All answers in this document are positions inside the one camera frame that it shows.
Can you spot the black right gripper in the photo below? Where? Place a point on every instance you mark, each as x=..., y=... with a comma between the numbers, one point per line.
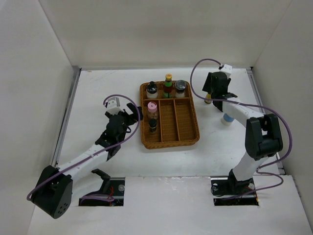
x=208, y=84

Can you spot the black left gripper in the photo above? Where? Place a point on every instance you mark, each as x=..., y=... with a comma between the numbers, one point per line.
x=134, y=110

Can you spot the yellow oil bottle brown cap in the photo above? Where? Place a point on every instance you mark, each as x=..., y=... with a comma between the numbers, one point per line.
x=208, y=99

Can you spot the pink cap spice jar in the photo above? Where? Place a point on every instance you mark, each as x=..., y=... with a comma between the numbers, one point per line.
x=152, y=110

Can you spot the black cap pepper shaker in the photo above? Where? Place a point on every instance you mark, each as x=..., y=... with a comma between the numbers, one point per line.
x=153, y=125

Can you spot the black cap white powder bottle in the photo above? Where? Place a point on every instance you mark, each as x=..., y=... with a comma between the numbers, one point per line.
x=152, y=90

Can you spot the clear lid powder jar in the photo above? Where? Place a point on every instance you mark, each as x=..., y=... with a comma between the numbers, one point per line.
x=180, y=87

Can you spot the silver lid blue label jar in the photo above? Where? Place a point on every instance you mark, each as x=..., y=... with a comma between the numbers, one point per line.
x=227, y=120

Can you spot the red sauce bottle yellow cap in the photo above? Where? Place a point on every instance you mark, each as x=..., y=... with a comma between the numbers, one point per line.
x=168, y=86

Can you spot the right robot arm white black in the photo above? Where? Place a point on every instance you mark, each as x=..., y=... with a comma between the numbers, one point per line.
x=262, y=138

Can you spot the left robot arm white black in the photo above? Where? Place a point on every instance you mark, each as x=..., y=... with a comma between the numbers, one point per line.
x=53, y=191

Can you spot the brown wicker divided basket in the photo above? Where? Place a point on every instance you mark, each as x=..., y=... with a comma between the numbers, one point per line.
x=177, y=123

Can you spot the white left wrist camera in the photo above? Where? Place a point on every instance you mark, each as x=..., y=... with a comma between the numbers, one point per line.
x=112, y=105

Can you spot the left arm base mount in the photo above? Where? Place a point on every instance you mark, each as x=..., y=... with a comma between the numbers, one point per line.
x=110, y=194

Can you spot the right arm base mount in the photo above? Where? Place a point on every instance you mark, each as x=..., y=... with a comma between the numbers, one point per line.
x=228, y=192

